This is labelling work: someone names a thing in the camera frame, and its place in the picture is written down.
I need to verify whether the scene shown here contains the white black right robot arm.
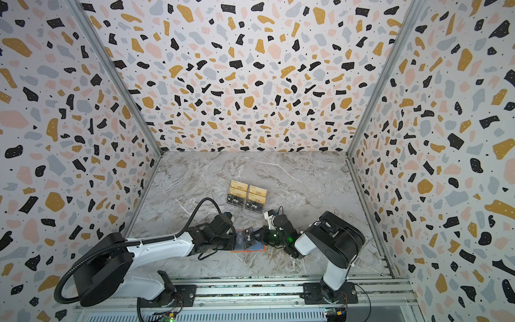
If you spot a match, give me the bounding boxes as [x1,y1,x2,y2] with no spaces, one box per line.
[251,211,366,302]

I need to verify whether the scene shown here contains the orange card holder wallet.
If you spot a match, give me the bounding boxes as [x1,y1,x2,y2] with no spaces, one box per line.
[232,228,266,253]

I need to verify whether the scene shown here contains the circuit board right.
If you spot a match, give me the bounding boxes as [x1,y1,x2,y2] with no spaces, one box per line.
[325,308,347,322]

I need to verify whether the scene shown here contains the aluminium corner post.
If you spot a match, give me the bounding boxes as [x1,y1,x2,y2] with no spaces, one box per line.
[64,1,163,158]
[346,0,427,158]

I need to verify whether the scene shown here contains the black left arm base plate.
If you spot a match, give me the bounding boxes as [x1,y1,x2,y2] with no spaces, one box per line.
[138,284,197,310]

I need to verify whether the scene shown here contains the aluminium corner post right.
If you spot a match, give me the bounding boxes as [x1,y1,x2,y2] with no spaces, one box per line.
[346,0,427,158]

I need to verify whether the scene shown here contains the aluminium corner post left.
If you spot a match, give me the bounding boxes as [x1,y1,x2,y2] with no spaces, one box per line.
[64,1,163,158]

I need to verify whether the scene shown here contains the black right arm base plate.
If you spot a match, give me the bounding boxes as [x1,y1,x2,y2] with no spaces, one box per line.
[300,281,358,305]

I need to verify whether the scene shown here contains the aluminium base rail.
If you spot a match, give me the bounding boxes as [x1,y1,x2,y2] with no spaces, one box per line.
[71,274,424,321]

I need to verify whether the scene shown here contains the gold card back left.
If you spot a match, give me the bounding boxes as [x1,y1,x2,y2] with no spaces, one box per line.
[231,181,248,191]

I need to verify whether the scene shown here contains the gold card middle left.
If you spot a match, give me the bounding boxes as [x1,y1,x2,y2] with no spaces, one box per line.
[229,187,247,199]

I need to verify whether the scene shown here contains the clear acrylic card stand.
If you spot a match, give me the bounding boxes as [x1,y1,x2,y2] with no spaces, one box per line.
[226,183,268,216]

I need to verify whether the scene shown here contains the green circuit board left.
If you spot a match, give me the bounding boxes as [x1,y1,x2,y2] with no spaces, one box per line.
[158,311,178,322]

